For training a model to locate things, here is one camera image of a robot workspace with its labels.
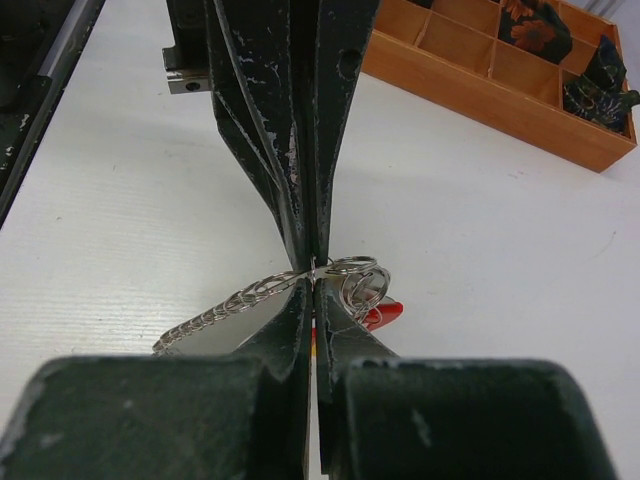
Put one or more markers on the dark rolled cloth far right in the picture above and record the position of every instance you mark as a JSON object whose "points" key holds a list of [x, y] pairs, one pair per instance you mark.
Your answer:
{"points": [[597, 95]]}

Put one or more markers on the wooden compartment tray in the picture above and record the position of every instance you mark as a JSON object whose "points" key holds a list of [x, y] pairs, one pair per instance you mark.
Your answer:
{"points": [[449, 53]]}

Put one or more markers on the dark rolled cloth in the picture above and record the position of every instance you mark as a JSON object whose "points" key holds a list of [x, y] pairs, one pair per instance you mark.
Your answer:
{"points": [[535, 27], [597, 95]]}

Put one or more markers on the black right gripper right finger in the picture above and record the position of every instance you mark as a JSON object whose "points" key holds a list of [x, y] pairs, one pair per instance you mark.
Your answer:
{"points": [[382, 416]]}

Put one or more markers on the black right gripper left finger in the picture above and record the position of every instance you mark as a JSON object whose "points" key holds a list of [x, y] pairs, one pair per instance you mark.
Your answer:
{"points": [[240, 415]]}

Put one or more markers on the dark rolled cloth centre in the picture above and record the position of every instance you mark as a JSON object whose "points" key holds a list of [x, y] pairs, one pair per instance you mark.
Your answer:
{"points": [[535, 27]]}

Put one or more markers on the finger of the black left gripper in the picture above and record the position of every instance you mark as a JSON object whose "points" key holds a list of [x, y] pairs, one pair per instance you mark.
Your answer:
{"points": [[343, 31], [240, 52]]}

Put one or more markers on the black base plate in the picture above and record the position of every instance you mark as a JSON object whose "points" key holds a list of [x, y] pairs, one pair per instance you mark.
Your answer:
{"points": [[41, 44]]}

